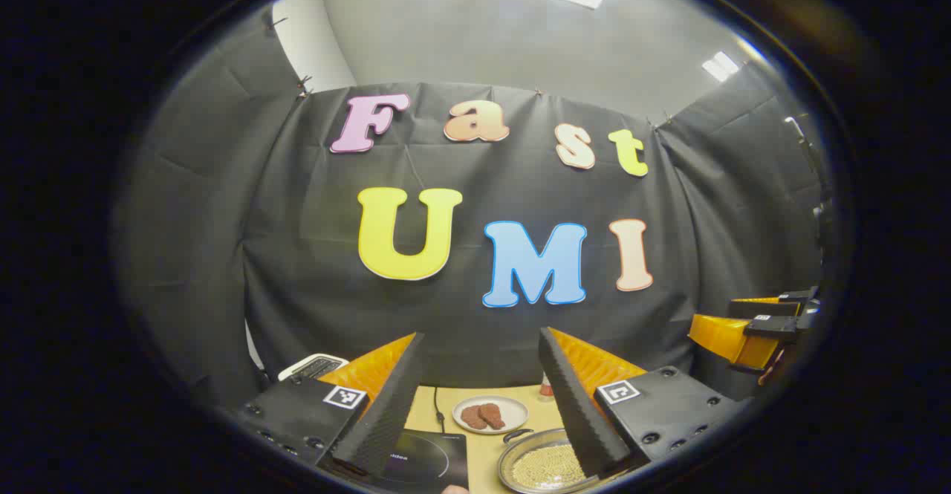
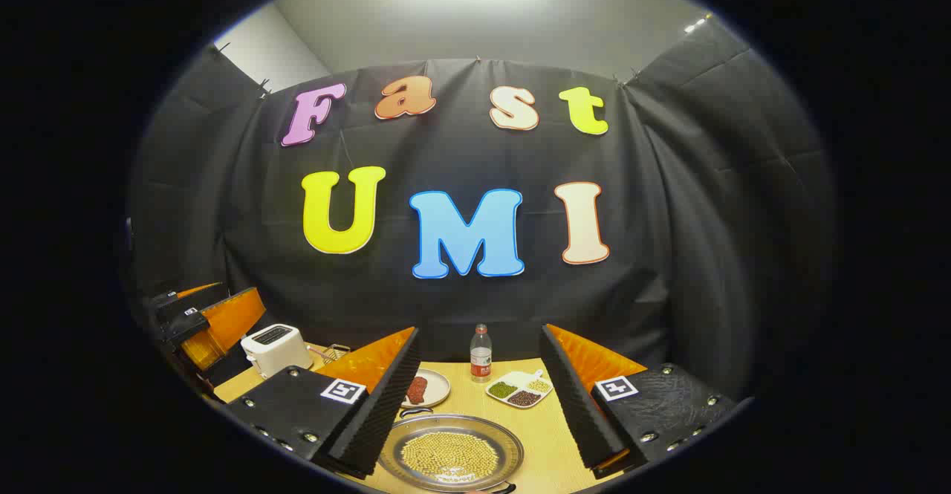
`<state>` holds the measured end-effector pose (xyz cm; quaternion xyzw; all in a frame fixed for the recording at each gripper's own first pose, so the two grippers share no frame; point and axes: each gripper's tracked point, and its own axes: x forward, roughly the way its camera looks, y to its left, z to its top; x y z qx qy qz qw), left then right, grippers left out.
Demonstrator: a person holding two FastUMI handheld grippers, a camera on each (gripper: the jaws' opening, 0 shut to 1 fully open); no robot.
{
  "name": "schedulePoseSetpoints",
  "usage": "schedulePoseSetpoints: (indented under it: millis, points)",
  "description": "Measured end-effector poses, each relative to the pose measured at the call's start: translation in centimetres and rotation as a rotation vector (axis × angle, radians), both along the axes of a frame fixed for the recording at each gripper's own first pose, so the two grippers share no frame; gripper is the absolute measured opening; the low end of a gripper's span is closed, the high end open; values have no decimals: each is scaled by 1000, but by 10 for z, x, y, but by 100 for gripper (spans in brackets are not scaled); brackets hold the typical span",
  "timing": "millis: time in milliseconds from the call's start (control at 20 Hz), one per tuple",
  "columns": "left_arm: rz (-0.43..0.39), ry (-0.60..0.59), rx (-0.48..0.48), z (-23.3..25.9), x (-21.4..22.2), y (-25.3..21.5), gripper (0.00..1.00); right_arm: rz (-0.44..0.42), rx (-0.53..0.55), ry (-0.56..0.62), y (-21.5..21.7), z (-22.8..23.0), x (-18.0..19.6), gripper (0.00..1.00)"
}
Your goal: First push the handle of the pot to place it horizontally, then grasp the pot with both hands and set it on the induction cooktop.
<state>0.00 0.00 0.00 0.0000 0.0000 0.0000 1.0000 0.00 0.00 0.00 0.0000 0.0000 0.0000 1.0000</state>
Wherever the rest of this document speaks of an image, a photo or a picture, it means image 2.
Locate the clear plastic water bottle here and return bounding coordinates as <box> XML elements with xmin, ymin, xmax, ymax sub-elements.
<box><xmin>470</xmin><ymin>324</ymin><xmax>493</xmax><ymax>383</ymax></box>

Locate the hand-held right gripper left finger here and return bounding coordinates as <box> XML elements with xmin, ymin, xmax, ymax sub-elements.
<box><xmin>221</xmin><ymin>325</ymin><xmax>422</xmax><ymax>480</ymax></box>

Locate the stainless steel pot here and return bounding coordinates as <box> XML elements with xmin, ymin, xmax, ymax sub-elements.
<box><xmin>377</xmin><ymin>407</ymin><xmax>525</xmax><ymax>494</ymax></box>

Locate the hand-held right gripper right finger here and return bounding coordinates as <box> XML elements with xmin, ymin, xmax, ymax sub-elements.
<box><xmin>539</xmin><ymin>322</ymin><xmax>738</xmax><ymax>480</ymax></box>

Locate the white toaster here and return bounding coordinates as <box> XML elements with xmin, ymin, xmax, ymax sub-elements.
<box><xmin>241</xmin><ymin>324</ymin><xmax>314</xmax><ymax>380</ymax></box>

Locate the white oval plate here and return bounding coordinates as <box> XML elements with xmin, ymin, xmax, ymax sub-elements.
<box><xmin>401</xmin><ymin>368</ymin><xmax>452</xmax><ymax>409</ymax></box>

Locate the pile of yellow soybeans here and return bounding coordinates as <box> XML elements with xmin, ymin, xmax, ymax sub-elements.
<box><xmin>401</xmin><ymin>432</ymin><xmax>500</xmax><ymax>480</ymax></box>

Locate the metal wire basket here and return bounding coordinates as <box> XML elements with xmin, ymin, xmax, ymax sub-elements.
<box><xmin>308</xmin><ymin>343</ymin><xmax>351</xmax><ymax>365</ymax></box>

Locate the white divided tray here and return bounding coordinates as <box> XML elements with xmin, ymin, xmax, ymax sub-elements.
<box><xmin>485</xmin><ymin>370</ymin><xmax>554</xmax><ymax>409</ymax></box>

